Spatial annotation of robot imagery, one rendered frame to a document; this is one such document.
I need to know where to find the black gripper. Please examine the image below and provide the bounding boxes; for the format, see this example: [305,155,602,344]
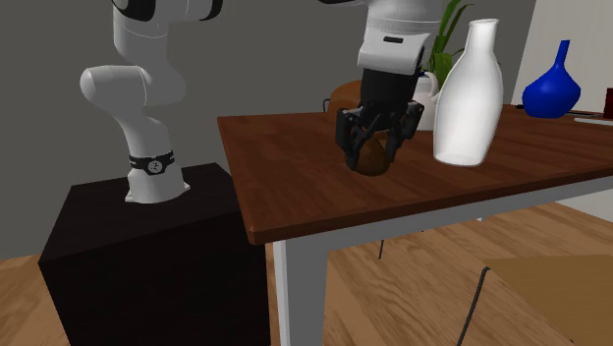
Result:
[334,68,426,172]

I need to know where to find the green plant in white jug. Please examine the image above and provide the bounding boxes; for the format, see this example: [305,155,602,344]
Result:
[411,0,475,132]

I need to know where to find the brown round chair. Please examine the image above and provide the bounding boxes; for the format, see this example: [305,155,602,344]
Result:
[327,80,365,116]

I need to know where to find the tan chair with black legs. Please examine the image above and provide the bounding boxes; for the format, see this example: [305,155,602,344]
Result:
[456,254,613,346]

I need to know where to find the blue vase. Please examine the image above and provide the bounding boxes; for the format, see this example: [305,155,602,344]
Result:
[521,39,583,120]

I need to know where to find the black robot stand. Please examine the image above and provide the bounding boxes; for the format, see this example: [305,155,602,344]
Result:
[37,162,272,346]

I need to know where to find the wooden table with white legs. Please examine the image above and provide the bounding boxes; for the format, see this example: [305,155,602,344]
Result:
[216,102,613,346]

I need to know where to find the brown pear-shaped object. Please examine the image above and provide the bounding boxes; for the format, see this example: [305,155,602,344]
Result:
[352,131,392,178]

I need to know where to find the flat white object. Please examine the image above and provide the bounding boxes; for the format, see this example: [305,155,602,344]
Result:
[573,116,613,127]

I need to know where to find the tall white vase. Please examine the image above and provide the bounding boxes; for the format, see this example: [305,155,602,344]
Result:
[432,18,506,168]

